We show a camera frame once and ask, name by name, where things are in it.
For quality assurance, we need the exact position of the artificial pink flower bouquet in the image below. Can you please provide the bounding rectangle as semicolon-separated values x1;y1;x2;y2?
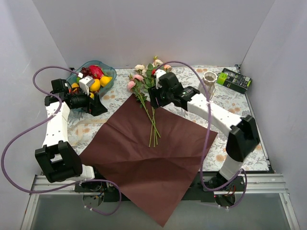
127;56;163;147

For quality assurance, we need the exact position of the cream printed ribbon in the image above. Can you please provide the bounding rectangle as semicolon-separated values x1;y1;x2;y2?
68;118;107;147

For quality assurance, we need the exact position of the dark red wrapping paper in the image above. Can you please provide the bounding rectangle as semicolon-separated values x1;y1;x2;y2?
80;96;217;226

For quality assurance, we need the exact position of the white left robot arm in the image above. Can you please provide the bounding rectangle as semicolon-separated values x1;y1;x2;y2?
35;76;107;192

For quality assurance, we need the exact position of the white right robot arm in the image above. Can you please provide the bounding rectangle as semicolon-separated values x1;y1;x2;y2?
148;69;260;192

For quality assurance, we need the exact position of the white ribbed ceramic vase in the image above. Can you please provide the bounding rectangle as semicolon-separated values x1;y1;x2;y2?
202;71;217;100

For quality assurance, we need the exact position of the small orange fruit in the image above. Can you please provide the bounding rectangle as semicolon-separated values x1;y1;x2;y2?
71;83;80;92

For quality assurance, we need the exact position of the yellow lemon middle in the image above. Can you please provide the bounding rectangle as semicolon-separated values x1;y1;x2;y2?
90;79;101;92

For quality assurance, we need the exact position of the yellow lemon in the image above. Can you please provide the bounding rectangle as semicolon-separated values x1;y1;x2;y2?
100;76;112;87
90;79;101;92

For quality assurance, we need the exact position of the yellow lemon right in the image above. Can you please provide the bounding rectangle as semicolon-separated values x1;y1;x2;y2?
100;76;112;87

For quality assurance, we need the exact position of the purple grape bunch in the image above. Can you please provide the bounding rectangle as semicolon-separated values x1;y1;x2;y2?
81;67;93;77

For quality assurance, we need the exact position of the teal plastic fruit tray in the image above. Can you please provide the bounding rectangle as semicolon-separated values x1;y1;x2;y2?
76;60;117;98

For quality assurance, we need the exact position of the red dragon fruit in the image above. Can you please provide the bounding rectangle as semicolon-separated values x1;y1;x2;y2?
88;65;105;79

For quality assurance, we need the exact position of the floral patterned table mat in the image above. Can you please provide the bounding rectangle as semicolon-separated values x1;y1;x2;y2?
68;69;269;172

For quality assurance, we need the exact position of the black green product box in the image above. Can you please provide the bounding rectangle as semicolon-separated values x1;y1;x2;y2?
216;68;252;94

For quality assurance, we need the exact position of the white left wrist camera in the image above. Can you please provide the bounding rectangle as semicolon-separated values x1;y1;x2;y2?
79;76;94;95

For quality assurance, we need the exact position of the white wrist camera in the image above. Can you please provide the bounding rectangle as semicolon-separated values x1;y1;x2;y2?
155;69;166;89
79;76;94;95

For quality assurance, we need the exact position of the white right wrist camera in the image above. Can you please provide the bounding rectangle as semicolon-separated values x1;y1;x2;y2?
155;69;166;89

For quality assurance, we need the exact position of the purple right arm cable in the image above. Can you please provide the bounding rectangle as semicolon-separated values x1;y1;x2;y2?
153;60;248;209

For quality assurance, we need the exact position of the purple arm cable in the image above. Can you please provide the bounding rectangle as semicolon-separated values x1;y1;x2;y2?
153;60;248;209
0;66;122;215

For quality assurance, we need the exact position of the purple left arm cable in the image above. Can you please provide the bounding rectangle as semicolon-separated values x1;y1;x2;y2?
0;66;122;215

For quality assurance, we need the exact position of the aluminium frame rail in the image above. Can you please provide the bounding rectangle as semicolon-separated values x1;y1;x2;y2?
22;174;300;230

